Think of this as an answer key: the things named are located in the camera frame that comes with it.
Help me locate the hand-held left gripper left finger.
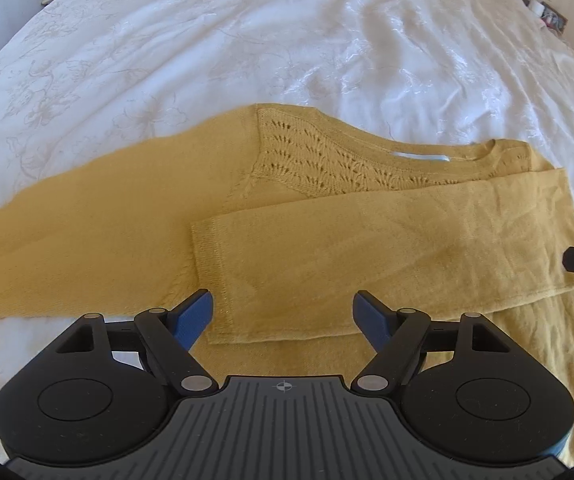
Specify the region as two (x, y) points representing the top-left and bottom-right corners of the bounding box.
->
(54, 287), (220, 396)

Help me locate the mustard yellow knit sweater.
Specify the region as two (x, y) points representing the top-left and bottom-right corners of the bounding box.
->
(0, 103), (574, 468)

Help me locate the colourful photo frame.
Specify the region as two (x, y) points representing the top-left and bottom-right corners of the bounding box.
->
(539, 7), (569, 32)

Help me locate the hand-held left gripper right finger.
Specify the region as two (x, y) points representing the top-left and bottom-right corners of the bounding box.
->
(351, 290), (515, 396)

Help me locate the white embroidered bedspread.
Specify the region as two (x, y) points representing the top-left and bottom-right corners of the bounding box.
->
(0, 0), (574, 480)

